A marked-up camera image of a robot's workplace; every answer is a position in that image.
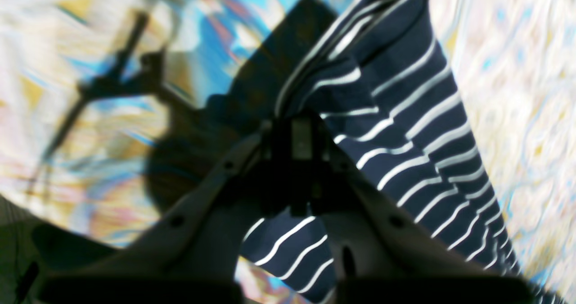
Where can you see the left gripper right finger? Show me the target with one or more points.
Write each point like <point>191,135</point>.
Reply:
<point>379,254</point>

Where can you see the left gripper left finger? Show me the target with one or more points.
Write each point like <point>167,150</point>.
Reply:
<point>190,255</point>

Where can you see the navy white striped T-shirt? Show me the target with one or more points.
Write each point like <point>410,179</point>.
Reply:
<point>380,82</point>

